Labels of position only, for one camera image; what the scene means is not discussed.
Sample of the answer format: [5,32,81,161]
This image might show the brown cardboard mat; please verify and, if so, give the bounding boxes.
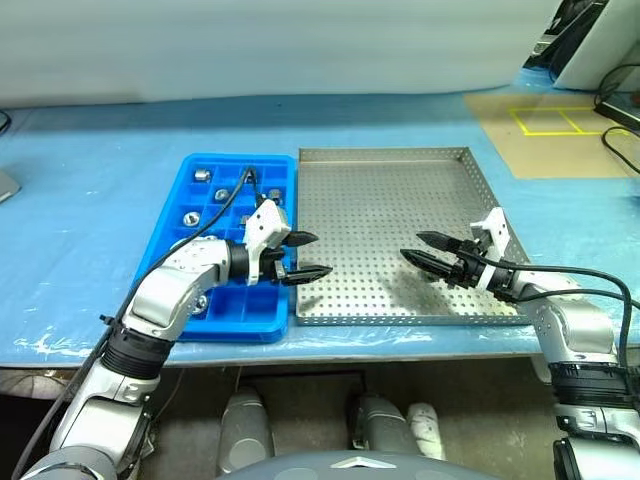
[463,91,640,180]

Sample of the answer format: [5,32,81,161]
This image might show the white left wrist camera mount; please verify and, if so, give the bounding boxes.
[243,198,292,286]

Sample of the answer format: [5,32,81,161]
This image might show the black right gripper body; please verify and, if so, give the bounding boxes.
[447,239,494,292]

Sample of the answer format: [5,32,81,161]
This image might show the black looped cable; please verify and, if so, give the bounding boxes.
[600,125,640,175]
[594,63,640,110]

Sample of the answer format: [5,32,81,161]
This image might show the perforated steel tray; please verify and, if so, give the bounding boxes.
[294,146,539,327]

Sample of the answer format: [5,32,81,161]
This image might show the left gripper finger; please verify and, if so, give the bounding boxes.
[282,266,334,287]
[279,230,320,249]

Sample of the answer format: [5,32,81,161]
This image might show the grey rounded robot leg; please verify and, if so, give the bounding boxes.
[219,387,275,474]
[349,392,426,454]

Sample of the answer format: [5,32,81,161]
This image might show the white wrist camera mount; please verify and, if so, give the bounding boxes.
[243,198,292,286]
[469,207,511,291]

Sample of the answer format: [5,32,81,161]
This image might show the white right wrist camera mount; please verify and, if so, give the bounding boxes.
[469,207,511,291]

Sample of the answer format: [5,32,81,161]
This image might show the black and grey equipment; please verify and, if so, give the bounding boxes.
[519,0,609,77]

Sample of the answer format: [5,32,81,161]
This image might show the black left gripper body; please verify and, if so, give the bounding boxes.
[261,243,288,285]

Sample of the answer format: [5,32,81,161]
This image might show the grey flat device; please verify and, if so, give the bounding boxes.
[0,169,22,204]

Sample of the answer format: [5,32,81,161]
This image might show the white robot foot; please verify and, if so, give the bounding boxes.
[405,402,449,461]

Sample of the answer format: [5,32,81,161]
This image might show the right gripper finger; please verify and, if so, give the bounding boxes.
[415,230,469,257]
[399,248,454,282]

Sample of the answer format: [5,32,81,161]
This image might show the black flat device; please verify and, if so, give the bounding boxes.
[594,95,640,127]

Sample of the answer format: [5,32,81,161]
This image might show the white panel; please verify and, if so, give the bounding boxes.
[552,0,640,90]

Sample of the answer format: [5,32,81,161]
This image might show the blue plastic compartment tray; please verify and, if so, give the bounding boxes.
[137,152,297,345]

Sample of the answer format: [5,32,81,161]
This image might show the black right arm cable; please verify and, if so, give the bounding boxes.
[499,259,640,371]

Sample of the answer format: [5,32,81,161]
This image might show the grey robot torso cover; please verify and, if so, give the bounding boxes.
[214,449,481,480]

